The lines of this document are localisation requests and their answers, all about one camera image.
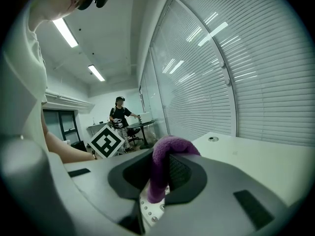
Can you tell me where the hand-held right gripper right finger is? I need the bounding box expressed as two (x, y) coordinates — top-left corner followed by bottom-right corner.
(165, 153), (208, 205)

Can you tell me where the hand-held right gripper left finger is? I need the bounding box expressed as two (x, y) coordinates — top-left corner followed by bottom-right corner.
(107, 148), (153, 200)

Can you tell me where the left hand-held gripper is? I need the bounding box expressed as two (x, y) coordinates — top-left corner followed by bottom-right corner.
(88, 123), (126, 159)

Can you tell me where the purple cloth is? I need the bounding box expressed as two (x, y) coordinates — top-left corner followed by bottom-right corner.
(147, 135), (201, 205)

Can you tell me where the person's left forearm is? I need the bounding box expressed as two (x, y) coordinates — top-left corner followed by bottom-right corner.
(40, 107), (97, 164)

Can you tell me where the white desk telephone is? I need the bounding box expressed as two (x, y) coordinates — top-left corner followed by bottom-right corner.
(139, 184), (171, 232)

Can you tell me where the black box cabinet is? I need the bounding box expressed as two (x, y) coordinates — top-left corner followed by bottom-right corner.
(70, 140), (88, 152)

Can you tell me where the black office chair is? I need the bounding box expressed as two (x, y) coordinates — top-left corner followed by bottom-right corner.
(126, 128), (145, 146)

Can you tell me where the round black table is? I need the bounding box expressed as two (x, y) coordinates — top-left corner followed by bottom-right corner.
(126, 120), (156, 150)

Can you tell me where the dark framed window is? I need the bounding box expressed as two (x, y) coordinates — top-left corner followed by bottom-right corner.
(43, 109), (81, 145)

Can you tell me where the long ceiling light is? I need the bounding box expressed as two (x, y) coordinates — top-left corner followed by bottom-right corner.
(52, 18), (79, 49)
(87, 64), (106, 82)

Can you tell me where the white window blind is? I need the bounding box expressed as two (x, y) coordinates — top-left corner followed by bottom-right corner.
(149, 0), (237, 143)

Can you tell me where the person's white shirt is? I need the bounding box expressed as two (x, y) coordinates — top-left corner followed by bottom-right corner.
(0, 3), (49, 152)

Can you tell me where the person's head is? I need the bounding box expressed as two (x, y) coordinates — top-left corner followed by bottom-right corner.
(27, 0), (85, 22)

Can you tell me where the white ceiling duct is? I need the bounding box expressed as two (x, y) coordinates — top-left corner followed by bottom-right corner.
(43, 89), (96, 113)

